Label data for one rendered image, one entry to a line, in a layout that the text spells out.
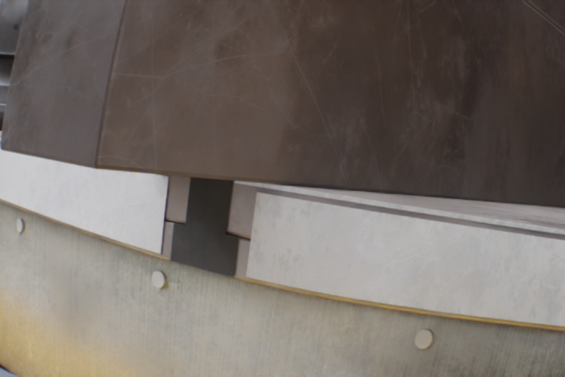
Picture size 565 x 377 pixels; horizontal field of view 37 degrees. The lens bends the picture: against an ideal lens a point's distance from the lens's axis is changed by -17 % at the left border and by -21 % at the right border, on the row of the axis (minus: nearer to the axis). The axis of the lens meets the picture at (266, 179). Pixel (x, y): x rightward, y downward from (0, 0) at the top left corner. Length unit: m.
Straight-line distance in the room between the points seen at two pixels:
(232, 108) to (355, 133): 0.15
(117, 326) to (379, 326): 0.29
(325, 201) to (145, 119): 0.16
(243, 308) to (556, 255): 0.30
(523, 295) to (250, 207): 0.25
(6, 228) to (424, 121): 0.51
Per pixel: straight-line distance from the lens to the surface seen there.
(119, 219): 0.86
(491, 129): 1.04
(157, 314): 0.86
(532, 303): 0.64
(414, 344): 0.70
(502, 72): 1.08
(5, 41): 1.80
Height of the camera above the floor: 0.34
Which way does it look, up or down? 2 degrees down
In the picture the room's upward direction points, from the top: 7 degrees clockwise
